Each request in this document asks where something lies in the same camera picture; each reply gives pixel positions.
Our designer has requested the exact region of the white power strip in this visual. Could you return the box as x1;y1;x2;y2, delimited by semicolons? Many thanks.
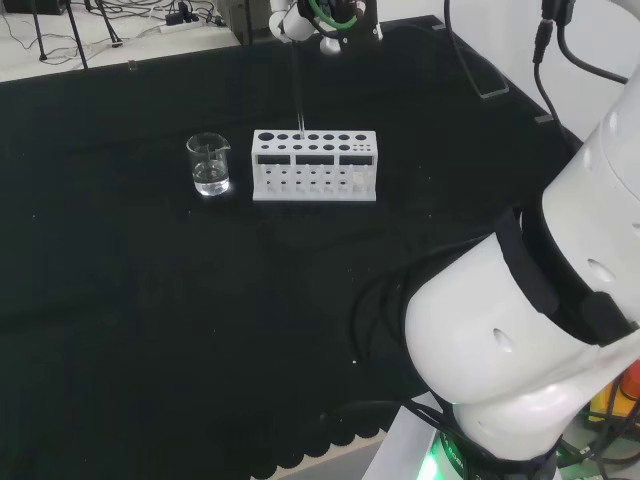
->
158;17;202;35

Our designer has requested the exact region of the black cable with plug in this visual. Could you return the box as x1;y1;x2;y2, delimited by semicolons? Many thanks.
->
530;0;587;147

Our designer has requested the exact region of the thick black cable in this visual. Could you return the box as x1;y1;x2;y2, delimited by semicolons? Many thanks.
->
553;0;630;85

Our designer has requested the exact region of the black bench cloth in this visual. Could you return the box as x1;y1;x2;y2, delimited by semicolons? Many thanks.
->
0;14;585;480

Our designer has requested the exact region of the thin black cable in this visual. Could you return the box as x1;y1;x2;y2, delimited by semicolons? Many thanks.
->
441;0;482;95

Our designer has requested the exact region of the clear glass rod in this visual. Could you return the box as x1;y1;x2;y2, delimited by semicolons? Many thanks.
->
292;38;306;140

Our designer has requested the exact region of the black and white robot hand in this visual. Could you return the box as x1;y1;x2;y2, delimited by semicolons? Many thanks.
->
268;0;386;56

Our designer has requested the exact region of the clear glass beaker with water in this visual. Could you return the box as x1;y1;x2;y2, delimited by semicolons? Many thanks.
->
186;131;232;198

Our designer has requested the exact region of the black tripod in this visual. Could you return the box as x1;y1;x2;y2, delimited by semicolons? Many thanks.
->
33;0;122;71

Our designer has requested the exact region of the yellow stop button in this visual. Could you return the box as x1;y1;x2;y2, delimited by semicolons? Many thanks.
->
585;358;640;427

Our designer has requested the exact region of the white test tube rack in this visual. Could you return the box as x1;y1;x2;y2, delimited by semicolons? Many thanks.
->
251;128;378;203

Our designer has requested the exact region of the green cable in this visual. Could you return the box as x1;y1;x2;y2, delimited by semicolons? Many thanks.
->
306;0;362;30

